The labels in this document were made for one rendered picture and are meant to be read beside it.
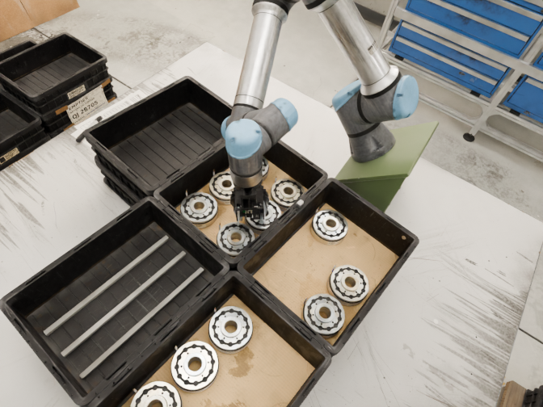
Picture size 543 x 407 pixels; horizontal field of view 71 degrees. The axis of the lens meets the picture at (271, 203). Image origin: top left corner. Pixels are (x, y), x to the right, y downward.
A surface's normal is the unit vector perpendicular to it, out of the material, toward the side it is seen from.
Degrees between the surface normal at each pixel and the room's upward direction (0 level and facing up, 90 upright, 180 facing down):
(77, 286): 0
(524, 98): 90
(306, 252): 0
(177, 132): 0
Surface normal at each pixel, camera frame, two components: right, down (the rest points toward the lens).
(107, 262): 0.11, -0.57
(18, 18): 0.81, 0.32
